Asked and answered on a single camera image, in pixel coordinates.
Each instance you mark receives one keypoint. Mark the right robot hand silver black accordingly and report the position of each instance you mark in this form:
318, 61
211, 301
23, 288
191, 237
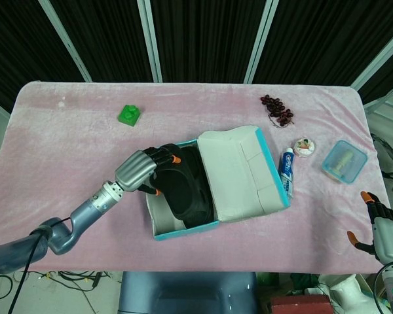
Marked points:
389, 238

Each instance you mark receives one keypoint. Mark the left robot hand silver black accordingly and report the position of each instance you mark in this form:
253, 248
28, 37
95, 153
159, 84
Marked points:
134, 170

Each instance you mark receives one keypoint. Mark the black rubber slipper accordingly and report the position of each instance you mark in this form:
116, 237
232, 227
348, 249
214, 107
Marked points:
177, 186
206, 206

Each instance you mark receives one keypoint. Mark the teal cardboard shoe box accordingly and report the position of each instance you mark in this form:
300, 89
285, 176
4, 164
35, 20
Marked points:
235, 173

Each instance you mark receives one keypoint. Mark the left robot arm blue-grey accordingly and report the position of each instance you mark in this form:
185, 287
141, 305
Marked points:
65, 232

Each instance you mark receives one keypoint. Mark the red rectangular block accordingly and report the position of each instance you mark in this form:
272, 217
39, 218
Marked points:
299, 304

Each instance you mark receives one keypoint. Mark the green toy building block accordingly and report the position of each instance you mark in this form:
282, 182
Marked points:
130, 115

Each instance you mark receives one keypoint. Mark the white foam block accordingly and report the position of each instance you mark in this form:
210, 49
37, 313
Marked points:
344, 288

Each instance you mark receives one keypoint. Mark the blue clear plastic container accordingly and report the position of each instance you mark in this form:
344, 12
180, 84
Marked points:
357, 170

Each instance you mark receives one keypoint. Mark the pink plush tablecloth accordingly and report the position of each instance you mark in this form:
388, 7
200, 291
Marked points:
68, 131

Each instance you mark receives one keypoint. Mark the beige item inside container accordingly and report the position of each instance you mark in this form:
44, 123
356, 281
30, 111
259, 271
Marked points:
340, 162

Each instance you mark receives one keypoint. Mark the blue white toothpaste tube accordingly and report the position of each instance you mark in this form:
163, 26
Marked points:
287, 170

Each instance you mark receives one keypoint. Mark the pink toy cake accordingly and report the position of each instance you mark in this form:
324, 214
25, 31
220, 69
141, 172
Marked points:
304, 147

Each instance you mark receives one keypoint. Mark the black curtain panel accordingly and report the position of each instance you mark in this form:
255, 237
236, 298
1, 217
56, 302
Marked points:
324, 39
108, 39
16, 42
206, 39

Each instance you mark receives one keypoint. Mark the blue-grey robot torso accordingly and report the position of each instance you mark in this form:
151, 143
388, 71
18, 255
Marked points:
186, 294

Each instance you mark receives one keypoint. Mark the dark red grape bunch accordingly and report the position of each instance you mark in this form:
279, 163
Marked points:
278, 109

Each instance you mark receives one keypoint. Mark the grey double screen post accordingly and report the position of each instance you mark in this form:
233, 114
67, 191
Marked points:
150, 42

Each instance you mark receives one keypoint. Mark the grey metal screen post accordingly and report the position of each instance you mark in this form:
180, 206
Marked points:
260, 42
378, 60
384, 99
67, 42

